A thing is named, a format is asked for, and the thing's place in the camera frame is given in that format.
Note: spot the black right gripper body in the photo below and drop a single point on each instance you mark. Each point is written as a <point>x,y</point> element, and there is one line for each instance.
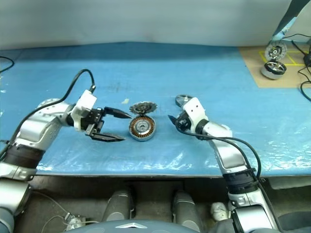
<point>184,122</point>

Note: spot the spare silver motor housing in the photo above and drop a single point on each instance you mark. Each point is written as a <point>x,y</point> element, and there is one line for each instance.
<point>274,70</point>

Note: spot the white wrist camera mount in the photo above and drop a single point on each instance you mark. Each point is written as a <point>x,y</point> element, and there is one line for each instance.
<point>85,100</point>
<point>195,109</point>

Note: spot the round hinged motor lid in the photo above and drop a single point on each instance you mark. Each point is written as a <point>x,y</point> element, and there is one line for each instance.
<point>143,107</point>

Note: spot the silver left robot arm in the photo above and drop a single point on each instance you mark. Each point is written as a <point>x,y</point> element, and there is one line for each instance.
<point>36,128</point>

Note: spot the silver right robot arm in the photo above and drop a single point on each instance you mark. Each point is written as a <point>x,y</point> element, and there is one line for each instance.
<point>228,155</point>

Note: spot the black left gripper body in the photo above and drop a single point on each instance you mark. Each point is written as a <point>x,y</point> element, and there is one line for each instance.
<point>93,119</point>

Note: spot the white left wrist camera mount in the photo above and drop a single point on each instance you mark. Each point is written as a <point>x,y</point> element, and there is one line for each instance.
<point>85,100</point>

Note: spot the blue plastic table cover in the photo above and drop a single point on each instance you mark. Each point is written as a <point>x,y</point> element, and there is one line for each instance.
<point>194,72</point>

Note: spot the grey robot torso with emblem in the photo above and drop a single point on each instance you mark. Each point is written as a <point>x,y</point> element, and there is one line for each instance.
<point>136,227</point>

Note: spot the brown cardboard sheet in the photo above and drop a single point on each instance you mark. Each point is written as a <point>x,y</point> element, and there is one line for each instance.
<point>279,82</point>

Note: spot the silver spoked rotor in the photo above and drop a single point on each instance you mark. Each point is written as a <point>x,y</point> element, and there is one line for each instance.
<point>181,99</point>

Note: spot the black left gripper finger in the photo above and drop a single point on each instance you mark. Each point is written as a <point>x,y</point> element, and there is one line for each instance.
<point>107,137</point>
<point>116,113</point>

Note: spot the motor housing with copper windings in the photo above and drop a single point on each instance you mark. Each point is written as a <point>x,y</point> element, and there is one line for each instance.
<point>141,127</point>

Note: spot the white crumpled object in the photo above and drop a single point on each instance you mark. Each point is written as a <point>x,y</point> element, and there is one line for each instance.
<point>219,211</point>

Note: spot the blue taped leaning stand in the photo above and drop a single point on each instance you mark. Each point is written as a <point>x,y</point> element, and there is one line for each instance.
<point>283,29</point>

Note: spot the spare round motor lid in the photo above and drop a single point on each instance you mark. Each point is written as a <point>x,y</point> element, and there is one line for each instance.
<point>275,51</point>

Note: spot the black power adapter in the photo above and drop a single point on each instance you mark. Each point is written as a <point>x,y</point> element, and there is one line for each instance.
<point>307,58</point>

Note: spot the grey rounded robot leg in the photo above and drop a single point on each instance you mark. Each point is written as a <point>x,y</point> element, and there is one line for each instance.
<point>185,208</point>
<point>119,206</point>

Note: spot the small white scrap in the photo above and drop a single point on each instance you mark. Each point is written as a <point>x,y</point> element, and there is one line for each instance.
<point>125,101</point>

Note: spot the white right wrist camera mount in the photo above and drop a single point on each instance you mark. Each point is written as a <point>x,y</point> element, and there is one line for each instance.
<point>195,109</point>

